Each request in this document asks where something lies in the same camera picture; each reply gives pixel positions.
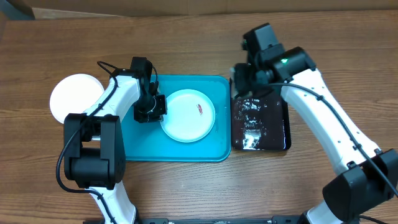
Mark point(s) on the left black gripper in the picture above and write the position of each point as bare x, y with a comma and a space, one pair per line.
156, 116

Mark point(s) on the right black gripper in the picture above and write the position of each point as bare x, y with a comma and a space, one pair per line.
242, 86

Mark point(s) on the light blue round plate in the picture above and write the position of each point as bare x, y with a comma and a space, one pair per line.
190, 116

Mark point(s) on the white round plate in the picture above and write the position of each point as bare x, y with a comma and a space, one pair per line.
74, 94

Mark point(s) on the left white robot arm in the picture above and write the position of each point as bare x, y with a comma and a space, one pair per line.
93, 159

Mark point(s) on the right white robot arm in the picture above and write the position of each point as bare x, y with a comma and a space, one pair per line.
366, 176

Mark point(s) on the black rectangular water tray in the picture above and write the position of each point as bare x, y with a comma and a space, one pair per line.
260, 122

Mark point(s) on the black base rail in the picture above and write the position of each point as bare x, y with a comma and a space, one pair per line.
284, 219

